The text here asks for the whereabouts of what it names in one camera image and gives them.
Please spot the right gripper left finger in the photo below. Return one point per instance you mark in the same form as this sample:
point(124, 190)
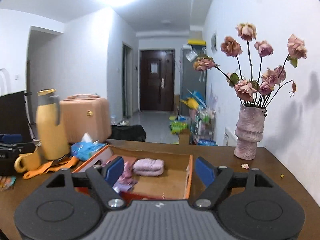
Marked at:
point(102, 180)

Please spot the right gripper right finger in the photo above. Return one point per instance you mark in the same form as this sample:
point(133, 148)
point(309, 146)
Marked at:
point(217, 181)

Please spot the pink satin scrunchie cloth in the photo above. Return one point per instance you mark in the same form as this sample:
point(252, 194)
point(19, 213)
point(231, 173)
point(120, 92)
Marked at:
point(126, 182)

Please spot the lavender fluffy cloth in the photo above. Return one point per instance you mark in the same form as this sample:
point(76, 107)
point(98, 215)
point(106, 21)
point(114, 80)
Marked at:
point(148, 167)

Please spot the yellow ceramic mug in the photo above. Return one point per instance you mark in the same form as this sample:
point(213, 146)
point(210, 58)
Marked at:
point(27, 162)

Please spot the colourful snack packet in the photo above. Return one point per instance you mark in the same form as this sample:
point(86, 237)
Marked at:
point(6, 182)

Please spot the black paper shopping bag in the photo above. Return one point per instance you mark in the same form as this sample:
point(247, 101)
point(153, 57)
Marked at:
point(14, 118)

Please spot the fallen pink petal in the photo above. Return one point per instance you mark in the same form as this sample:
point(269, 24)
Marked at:
point(245, 166)

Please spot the blue tissue pack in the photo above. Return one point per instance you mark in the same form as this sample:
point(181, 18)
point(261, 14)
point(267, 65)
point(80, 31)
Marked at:
point(86, 148)

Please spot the yellow thermos jug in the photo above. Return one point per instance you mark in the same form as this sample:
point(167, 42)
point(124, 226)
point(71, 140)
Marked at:
point(50, 125)

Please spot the red orange cardboard box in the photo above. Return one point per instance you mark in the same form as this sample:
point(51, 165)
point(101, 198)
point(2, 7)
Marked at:
point(174, 183)

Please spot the black stool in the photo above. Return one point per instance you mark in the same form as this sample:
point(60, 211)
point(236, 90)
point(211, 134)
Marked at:
point(129, 133)

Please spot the pink textured vase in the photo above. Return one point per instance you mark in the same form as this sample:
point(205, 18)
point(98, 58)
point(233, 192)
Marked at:
point(249, 130)

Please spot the cluttered storage rack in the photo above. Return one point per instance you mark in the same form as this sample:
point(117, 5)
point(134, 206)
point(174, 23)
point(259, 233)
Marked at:
point(202, 119)

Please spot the green toy basket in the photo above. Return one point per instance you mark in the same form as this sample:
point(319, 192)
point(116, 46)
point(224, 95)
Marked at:
point(177, 126)

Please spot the peach hard-shell suitcase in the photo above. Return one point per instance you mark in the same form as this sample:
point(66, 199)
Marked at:
point(86, 113)

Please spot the grey refrigerator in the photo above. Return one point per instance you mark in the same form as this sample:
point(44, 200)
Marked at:
point(192, 80)

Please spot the dark brown entrance door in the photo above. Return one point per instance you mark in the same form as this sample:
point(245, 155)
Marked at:
point(157, 79)

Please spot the yellow box atop fridge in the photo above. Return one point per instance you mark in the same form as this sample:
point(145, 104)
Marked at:
point(195, 42)

